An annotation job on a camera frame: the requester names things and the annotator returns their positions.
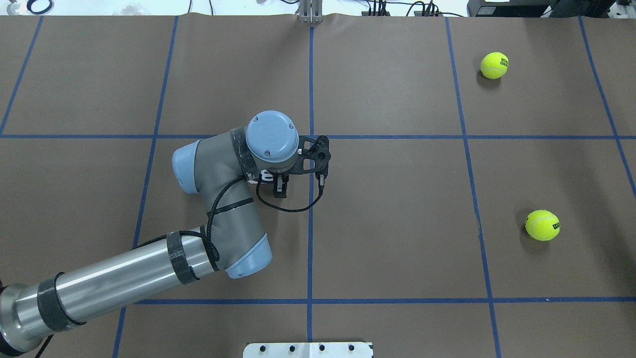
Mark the tennis ball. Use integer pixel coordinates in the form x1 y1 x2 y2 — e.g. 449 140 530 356
524 209 560 242
480 52 509 80

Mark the clear tennis ball can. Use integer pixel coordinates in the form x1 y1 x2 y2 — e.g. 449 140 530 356
248 170 274 185

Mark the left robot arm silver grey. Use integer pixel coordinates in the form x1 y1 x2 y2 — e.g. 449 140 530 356
1 110 322 358

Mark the blue tape roll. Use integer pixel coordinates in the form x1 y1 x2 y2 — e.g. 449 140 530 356
26 0 55 15

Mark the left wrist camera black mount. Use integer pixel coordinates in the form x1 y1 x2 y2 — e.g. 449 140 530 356
293 135 331 179

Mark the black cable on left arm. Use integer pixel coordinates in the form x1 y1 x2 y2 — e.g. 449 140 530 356
134 172 326 259

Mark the aluminium frame post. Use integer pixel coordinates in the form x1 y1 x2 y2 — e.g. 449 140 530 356
297 0 324 24

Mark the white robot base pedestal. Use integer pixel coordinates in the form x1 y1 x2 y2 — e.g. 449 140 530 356
242 342 375 358

